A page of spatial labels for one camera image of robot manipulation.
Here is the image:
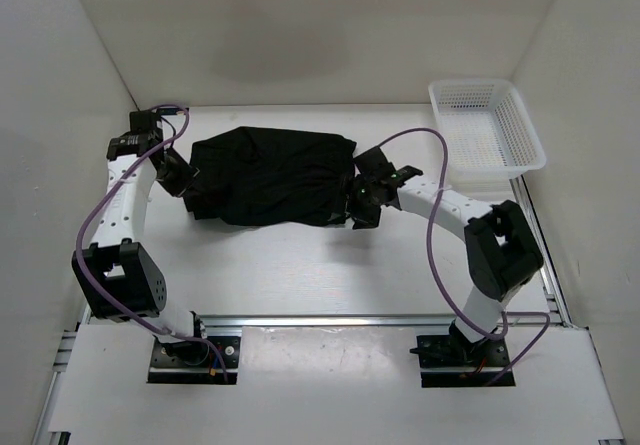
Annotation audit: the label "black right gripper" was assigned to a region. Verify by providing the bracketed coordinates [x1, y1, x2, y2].
[328, 172, 383, 229]

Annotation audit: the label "black shorts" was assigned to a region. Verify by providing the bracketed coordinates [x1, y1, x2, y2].
[184, 126, 356, 227]

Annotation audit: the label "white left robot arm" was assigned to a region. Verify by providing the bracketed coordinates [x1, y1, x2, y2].
[72, 104, 210, 365]

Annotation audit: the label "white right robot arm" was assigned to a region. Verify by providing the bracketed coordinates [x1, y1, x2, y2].
[348, 147, 544, 365]

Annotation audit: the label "white plastic basket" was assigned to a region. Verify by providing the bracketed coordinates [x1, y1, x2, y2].
[428, 78, 546, 184]

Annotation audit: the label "aluminium front rail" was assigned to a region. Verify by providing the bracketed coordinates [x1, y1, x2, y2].
[202, 314, 453, 328]

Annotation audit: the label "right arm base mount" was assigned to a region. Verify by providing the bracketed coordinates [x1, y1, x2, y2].
[409, 334, 516, 389]

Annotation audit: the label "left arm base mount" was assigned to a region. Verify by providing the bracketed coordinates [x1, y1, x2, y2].
[147, 329, 242, 385]

